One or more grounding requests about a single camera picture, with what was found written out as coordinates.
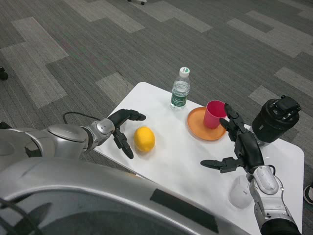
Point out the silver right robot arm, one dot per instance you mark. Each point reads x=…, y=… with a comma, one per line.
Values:
x=267, y=195

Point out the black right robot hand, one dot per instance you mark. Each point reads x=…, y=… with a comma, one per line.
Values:
x=249, y=149

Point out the person's black white shoe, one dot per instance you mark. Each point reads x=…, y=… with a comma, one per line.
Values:
x=308, y=193

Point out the black object on floor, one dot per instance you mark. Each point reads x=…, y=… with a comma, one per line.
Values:
x=3, y=73

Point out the orange round plate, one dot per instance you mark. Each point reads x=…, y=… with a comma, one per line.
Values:
x=198, y=129

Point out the pink plastic cup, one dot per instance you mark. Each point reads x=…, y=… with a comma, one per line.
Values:
x=212, y=117

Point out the silver robot chest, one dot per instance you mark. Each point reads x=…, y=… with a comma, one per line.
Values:
x=85, y=195

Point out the white computer mouse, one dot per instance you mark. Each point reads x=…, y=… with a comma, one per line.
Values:
x=239, y=194

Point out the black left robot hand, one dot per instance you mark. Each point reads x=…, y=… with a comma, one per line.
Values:
x=119, y=117

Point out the yellow lemon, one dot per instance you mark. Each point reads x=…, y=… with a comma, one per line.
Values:
x=144, y=139

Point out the clear plastic water bottle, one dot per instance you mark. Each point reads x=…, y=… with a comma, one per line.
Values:
x=180, y=91

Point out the black cylindrical thermos jar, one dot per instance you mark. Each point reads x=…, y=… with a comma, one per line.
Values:
x=271, y=124

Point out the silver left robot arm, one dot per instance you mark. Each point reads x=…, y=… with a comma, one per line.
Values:
x=61, y=140

